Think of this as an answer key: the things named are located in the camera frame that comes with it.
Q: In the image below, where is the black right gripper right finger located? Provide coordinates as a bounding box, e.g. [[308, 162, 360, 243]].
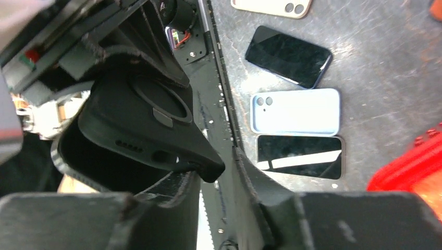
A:
[[232, 147, 441, 249]]

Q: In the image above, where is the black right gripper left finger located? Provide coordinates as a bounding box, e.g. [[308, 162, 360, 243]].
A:
[[1, 172, 200, 249]]

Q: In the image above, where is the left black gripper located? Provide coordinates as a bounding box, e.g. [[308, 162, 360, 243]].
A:
[[1, 1, 190, 104]]

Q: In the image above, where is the black phone from blue case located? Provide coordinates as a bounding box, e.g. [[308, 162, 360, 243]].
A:
[[256, 135, 345, 180]]

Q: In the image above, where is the blue phone with black screen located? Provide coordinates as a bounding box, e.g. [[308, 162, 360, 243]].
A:
[[245, 26, 333, 89]]

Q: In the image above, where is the red plastic basket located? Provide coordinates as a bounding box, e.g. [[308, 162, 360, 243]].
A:
[[366, 123, 441, 220]]

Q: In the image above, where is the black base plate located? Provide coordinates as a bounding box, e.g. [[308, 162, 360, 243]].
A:
[[174, 1, 240, 249]]

